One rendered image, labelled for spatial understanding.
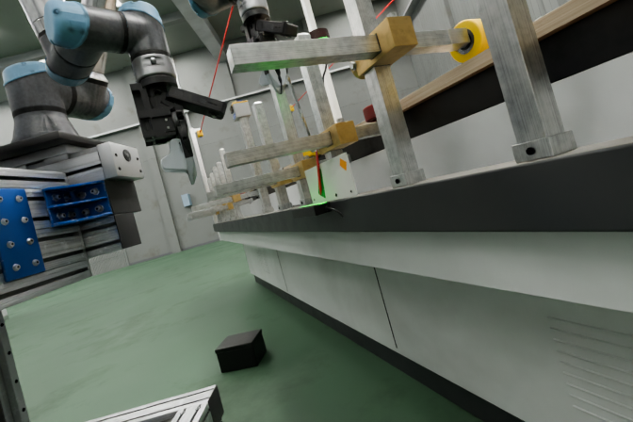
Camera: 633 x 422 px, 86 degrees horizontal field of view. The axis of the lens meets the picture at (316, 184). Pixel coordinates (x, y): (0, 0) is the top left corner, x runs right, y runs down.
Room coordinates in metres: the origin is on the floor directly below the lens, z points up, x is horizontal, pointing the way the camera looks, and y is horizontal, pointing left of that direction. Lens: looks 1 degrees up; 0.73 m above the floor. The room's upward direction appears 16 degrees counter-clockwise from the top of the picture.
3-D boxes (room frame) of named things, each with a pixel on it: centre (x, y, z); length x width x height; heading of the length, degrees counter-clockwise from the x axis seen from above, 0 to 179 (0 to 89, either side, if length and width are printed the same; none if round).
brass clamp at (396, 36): (0.60, -0.17, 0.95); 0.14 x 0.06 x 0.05; 24
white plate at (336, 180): (0.87, -0.03, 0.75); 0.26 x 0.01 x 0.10; 24
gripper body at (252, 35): (0.86, 0.04, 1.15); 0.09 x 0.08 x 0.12; 44
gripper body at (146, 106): (0.66, 0.26, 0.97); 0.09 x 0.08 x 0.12; 114
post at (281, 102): (1.08, 0.04, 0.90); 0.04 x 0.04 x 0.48; 24
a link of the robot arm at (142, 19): (0.66, 0.25, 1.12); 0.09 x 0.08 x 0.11; 138
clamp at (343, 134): (0.83, -0.07, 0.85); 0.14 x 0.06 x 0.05; 24
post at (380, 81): (0.62, -0.16, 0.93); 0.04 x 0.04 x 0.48; 24
